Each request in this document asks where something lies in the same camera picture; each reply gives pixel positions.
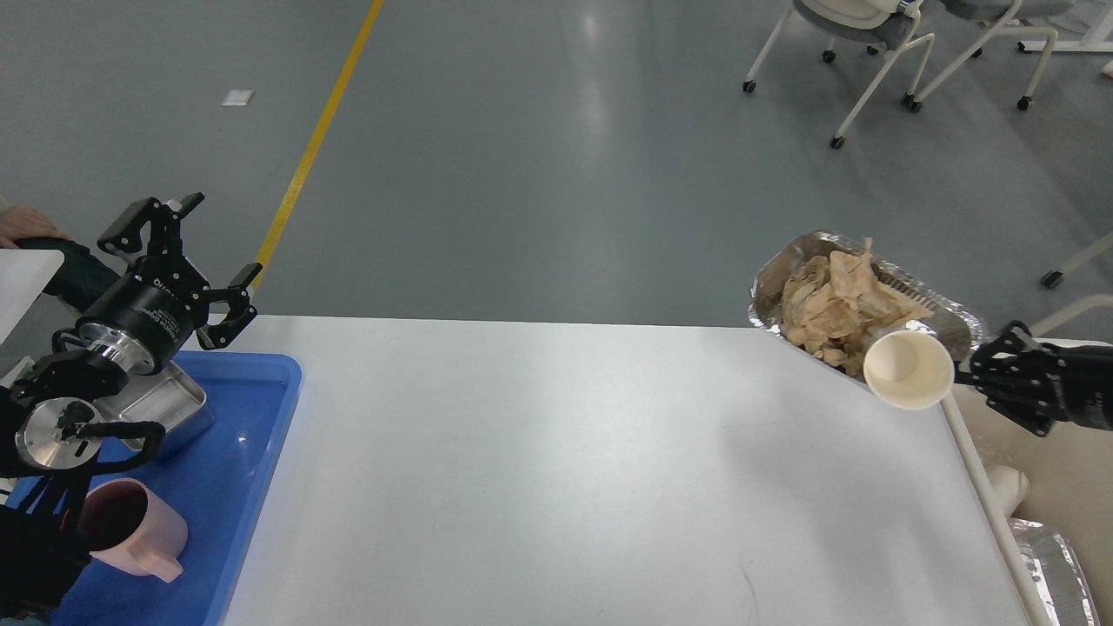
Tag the brown paper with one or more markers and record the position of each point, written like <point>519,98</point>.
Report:
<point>835,307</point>

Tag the cream paper cup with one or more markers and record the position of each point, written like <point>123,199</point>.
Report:
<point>909,370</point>

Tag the blue plastic tray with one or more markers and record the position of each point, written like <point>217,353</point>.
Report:
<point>218,482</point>

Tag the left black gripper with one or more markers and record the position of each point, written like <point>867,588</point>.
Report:
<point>143,320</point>

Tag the foil tray in bin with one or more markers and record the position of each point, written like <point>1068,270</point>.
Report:
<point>1056,573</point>

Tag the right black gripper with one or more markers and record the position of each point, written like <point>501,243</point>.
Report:
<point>1017,373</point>

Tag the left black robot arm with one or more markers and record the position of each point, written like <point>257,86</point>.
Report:
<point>53,431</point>

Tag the beige plastic bin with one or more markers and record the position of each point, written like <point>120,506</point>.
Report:
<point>1070,490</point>

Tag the chair leg with caster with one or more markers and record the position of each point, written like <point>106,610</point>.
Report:
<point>1050,280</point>

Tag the person's bare hand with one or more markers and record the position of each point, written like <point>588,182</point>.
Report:
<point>20,222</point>

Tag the pink mug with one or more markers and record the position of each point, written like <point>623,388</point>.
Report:
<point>133,530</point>

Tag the person in dark jeans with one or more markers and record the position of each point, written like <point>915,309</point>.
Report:
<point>80,280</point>

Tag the aluminium foil tray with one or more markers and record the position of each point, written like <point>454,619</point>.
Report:
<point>959,330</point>

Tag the steel rectangular container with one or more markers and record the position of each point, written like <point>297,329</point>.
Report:
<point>172,398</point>

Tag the paper cup in bin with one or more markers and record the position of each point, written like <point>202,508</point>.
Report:
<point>1009,486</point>

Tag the small white floor plate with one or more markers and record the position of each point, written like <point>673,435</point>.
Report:
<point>235,98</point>

